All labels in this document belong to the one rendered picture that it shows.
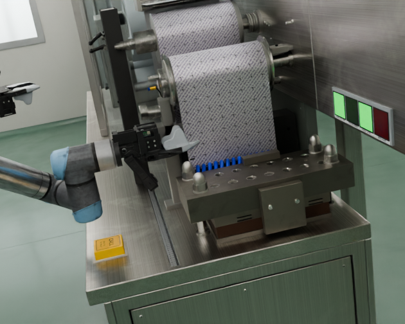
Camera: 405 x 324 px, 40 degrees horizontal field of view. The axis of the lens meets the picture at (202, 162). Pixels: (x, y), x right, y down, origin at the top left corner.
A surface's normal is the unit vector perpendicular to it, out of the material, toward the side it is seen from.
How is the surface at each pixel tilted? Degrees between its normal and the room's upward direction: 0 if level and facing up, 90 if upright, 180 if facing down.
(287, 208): 90
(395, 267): 0
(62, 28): 90
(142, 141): 90
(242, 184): 0
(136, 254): 0
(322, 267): 90
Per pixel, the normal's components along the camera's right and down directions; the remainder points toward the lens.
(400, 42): -0.97, 0.21
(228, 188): -0.15, -0.94
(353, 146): 0.19, 0.29
